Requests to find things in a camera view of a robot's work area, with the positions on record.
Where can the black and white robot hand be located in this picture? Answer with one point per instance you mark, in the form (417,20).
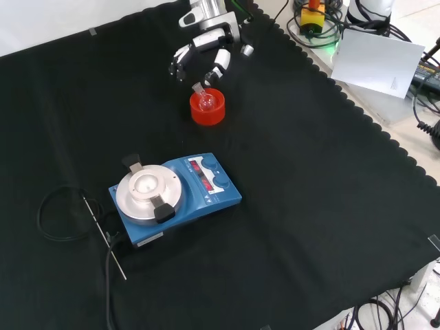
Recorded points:
(209,39)

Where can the clear glass round-bottom flask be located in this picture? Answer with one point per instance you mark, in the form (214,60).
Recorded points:
(207,101)

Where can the yellow stop button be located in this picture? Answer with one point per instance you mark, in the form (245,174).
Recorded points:
(313,15)

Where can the grey tape strip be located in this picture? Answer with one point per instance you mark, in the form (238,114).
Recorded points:
(93,31)

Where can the pale board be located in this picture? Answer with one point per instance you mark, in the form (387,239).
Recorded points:
(374,62)

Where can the heater with blue base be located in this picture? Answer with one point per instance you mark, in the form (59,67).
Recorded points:
(192,213)

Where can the black bench cloth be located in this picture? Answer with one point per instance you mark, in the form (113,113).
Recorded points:
(292,206)

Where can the black power adapter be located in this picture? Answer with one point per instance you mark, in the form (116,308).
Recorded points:
(426,74)

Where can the thin metal probe rod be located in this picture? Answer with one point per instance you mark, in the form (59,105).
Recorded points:
(99,231)

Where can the clear cloth clip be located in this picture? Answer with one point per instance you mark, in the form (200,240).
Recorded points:
(434,242)

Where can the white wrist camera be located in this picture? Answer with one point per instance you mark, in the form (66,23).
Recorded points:
(189,18)

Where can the grey metal base plate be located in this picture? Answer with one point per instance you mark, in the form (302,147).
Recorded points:
(388,106)

